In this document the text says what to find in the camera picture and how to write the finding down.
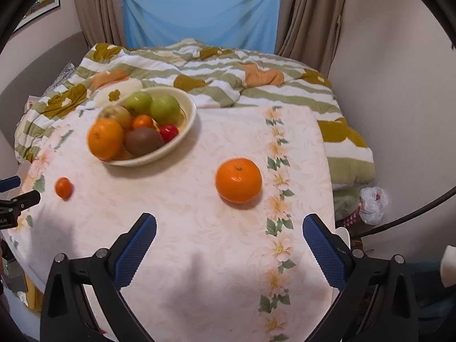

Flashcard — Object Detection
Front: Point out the yellow apple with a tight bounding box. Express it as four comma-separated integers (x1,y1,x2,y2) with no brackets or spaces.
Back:
98,105,134,131

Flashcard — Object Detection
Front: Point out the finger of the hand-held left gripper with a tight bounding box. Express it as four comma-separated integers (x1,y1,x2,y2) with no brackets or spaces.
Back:
0,176,21,192
0,190,40,218

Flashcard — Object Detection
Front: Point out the blue window cloth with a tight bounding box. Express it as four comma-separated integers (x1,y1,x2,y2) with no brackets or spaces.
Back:
122,0,282,50

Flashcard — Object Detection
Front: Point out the white plastic bag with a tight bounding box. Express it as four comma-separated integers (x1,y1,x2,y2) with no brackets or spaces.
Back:
359,186,389,226

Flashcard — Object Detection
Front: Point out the black cable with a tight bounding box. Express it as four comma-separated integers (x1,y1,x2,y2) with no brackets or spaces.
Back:
351,189,456,239

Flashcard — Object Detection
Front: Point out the framed picture of houses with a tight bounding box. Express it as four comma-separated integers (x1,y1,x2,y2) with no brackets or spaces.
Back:
14,0,61,31

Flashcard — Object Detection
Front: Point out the brown kiwi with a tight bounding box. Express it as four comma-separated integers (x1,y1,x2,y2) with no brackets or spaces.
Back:
124,127,165,157

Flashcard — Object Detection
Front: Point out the grey padded headboard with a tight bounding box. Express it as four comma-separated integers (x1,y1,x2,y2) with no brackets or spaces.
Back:
0,30,89,150

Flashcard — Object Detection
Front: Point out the beige curtain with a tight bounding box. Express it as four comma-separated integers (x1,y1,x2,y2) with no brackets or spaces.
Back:
72,0,126,48
274,0,350,77

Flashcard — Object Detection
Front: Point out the grey patterned pillow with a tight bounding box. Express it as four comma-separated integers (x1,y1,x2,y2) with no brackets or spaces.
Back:
43,61,81,95

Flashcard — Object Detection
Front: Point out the red cherry tomato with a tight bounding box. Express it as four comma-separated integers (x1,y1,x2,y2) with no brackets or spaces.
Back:
159,125,179,142

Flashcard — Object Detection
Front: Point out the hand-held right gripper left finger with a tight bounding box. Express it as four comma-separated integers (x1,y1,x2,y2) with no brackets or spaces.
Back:
40,213,157,342

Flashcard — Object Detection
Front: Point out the green apple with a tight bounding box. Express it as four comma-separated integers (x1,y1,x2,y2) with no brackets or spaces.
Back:
150,94,181,126
124,91,153,115

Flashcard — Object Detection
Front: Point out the cream bowl with yellow inside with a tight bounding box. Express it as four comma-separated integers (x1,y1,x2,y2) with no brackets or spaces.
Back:
87,85,198,167

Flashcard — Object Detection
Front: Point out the floral white tablecloth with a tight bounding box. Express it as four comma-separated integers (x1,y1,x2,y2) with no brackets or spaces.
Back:
0,105,337,342

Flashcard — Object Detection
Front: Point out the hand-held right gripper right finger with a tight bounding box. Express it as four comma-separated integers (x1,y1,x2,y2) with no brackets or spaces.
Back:
302,214,419,342

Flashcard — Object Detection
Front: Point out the large orange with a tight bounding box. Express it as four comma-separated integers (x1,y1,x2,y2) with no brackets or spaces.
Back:
215,158,263,204
87,119,125,161

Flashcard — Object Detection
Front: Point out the white object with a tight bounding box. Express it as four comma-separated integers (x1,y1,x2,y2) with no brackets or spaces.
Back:
441,246,456,287

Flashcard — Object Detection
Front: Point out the green striped floral blanket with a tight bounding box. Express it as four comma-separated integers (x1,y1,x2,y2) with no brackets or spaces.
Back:
14,38,376,221

